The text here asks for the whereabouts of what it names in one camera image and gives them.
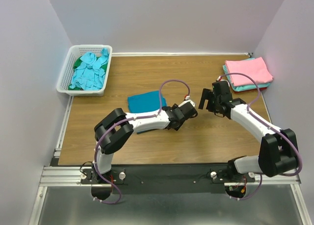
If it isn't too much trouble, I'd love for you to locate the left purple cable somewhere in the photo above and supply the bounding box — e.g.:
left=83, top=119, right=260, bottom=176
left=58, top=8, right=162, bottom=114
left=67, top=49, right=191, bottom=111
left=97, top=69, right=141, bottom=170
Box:
left=93, top=79, right=191, bottom=205

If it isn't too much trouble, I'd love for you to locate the aluminium extrusion rail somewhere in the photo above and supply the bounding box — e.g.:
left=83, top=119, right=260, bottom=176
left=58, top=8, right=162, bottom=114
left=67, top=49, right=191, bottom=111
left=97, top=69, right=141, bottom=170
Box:
left=39, top=167, right=301, bottom=187

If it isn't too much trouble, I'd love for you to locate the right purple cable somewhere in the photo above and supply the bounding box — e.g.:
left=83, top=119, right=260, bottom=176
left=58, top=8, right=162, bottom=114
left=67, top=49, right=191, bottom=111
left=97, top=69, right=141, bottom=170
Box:
left=217, top=72, right=303, bottom=201

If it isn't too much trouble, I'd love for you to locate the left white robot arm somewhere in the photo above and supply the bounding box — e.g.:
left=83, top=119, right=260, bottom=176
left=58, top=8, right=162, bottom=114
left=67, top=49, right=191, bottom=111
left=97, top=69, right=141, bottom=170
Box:
left=92, top=100, right=198, bottom=183

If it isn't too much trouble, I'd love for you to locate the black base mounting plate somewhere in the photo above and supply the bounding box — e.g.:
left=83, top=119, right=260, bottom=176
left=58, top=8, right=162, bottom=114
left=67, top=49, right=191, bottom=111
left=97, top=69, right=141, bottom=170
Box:
left=80, top=164, right=256, bottom=196

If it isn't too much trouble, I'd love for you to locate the purple cable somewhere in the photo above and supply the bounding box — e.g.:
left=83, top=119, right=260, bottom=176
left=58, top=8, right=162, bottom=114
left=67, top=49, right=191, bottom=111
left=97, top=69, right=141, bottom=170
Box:
left=217, top=72, right=303, bottom=201
left=93, top=79, right=191, bottom=205

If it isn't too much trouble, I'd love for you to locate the teal blue t-shirt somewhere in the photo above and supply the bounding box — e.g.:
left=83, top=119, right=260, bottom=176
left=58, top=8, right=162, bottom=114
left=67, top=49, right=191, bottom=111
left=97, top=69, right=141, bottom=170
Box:
left=127, top=90, right=168, bottom=135

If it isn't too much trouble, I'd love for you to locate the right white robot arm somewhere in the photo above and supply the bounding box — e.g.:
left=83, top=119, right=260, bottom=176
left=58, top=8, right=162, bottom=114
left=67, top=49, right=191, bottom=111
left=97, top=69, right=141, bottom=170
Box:
left=199, top=81, right=302, bottom=182

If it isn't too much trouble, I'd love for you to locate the mint folded t-shirt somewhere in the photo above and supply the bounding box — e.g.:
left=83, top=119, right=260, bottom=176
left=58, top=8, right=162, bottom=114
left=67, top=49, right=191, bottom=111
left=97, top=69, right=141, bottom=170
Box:
left=223, top=58, right=271, bottom=92

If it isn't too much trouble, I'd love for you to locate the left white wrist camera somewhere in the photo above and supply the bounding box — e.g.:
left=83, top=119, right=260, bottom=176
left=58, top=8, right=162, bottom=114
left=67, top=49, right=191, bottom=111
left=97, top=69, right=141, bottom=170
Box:
left=178, top=100, right=195, bottom=107

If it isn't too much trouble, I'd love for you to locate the green t-shirt in basket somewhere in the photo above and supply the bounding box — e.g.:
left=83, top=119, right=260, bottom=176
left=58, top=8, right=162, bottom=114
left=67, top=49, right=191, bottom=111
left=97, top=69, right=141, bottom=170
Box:
left=68, top=57, right=108, bottom=91

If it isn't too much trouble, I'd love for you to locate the white plastic laundry basket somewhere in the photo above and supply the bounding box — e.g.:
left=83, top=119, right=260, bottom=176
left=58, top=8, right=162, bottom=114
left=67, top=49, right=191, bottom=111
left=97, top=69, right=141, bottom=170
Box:
left=56, top=44, right=112, bottom=97

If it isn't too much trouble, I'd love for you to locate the light blue crumpled t-shirt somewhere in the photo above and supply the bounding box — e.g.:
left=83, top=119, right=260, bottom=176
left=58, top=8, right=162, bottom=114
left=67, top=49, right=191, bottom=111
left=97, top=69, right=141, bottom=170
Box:
left=68, top=48, right=109, bottom=91

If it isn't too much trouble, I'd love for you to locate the pink folded t-shirt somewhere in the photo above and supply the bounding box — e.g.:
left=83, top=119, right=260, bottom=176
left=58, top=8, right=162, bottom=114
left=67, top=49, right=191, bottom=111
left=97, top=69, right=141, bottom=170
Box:
left=225, top=57, right=273, bottom=86

